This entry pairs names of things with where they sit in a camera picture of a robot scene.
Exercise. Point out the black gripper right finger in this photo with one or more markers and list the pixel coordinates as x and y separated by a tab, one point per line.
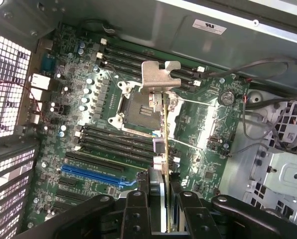
198	219

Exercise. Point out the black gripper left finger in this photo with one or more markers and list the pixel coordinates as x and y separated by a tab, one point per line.
136	219

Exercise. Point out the long black expansion slot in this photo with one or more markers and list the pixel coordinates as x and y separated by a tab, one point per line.
68	194
93	161
61	206

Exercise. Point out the black RAM slot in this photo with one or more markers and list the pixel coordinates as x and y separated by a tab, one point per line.
123	47
123	69
96	130
113	140
123	61
123	54
113	147

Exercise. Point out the short black expansion slot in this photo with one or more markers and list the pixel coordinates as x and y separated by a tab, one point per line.
67	182

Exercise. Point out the silver disk bay cage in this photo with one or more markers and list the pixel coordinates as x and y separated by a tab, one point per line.
283	169

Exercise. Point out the green motherboard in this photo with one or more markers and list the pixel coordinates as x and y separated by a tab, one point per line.
230	124

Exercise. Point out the CPU socket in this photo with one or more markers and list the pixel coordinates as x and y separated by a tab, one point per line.
133	109

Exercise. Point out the coin cell battery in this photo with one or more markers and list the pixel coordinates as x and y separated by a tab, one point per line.
227	97

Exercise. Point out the open PC case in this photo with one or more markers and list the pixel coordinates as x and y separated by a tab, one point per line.
163	30

